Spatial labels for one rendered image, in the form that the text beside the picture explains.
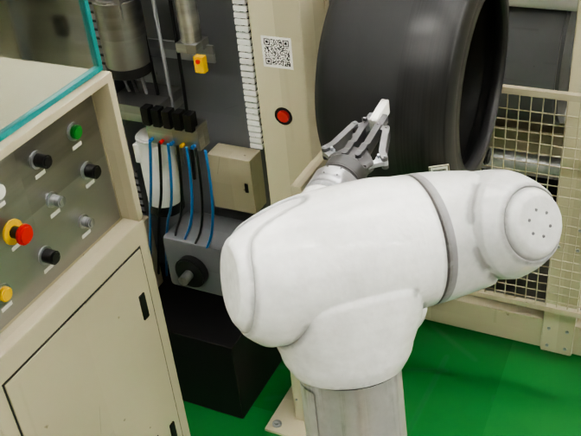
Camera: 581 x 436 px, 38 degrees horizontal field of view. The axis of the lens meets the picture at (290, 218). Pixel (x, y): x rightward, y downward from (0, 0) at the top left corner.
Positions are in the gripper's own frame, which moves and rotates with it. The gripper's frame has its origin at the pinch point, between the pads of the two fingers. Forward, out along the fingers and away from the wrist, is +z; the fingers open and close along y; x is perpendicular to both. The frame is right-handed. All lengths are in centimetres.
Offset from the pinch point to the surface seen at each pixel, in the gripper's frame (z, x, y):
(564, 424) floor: 33, 129, -36
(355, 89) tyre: 5.3, -1.5, 6.7
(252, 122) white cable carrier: 21, 23, 42
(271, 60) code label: 22.6, 5.9, 34.7
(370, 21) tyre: 13.5, -11.8, 5.8
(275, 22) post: 23.9, -3.0, 32.7
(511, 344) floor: 61, 133, -13
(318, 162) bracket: 19.2, 30.8, 24.8
